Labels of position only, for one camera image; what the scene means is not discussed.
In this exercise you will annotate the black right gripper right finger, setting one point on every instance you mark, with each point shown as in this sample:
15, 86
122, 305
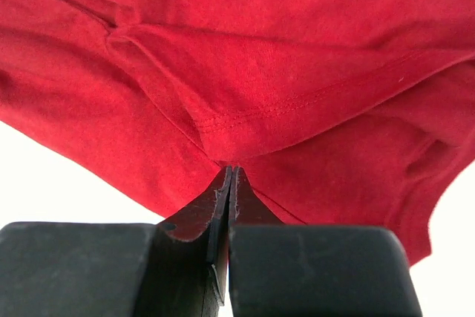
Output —
312, 270

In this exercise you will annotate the red t shirt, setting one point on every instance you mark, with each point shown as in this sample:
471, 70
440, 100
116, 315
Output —
339, 111

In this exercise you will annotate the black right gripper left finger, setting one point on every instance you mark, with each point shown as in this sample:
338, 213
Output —
173, 268

